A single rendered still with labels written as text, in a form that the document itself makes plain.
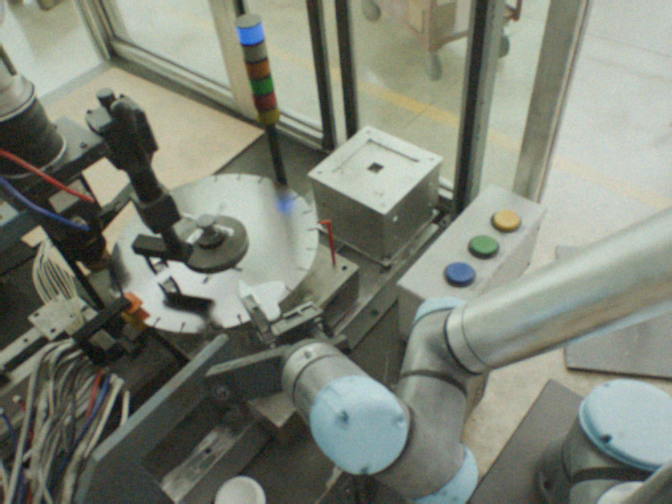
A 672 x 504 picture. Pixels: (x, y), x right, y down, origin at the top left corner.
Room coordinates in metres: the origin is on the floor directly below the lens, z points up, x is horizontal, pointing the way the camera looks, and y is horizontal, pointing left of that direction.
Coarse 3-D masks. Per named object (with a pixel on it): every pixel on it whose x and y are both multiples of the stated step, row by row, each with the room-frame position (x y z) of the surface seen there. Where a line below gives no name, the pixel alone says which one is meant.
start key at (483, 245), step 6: (474, 240) 0.60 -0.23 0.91; (480, 240) 0.59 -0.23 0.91; (486, 240) 0.59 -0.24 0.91; (492, 240) 0.59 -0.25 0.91; (474, 246) 0.58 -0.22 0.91; (480, 246) 0.58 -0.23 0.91; (486, 246) 0.58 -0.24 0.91; (492, 246) 0.58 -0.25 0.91; (474, 252) 0.58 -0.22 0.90; (480, 252) 0.57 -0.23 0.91; (486, 252) 0.57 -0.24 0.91; (492, 252) 0.57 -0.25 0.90
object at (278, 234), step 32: (192, 192) 0.75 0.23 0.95; (224, 192) 0.74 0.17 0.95; (256, 192) 0.73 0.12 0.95; (288, 192) 0.72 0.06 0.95; (128, 224) 0.70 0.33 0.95; (256, 224) 0.66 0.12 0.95; (288, 224) 0.65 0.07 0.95; (128, 256) 0.62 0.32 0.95; (256, 256) 0.59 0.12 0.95; (288, 256) 0.58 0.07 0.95; (128, 288) 0.56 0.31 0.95; (160, 288) 0.55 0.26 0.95; (192, 288) 0.54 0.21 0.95; (224, 288) 0.53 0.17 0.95; (288, 288) 0.52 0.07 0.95; (160, 320) 0.49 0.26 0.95; (192, 320) 0.48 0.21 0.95
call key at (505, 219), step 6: (504, 210) 0.65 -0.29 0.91; (510, 210) 0.65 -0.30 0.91; (498, 216) 0.64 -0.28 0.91; (504, 216) 0.64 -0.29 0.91; (510, 216) 0.64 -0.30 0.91; (516, 216) 0.64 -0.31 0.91; (498, 222) 0.63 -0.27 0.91; (504, 222) 0.63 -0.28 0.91; (510, 222) 0.62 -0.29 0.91; (516, 222) 0.62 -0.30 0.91; (504, 228) 0.62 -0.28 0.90; (510, 228) 0.62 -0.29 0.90
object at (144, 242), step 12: (144, 240) 0.58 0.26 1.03; (156, 240) 0.57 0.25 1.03; (168, 240) 0.55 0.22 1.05; (180, 240) 0.57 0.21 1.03; (144, 252) 0.56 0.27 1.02; (156, 252) 0.55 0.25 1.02; (168, 252) 0.55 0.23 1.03; (180, 252) 0.54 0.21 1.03; (192, 252) 0.56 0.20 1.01; (168, 264) 0.57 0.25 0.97
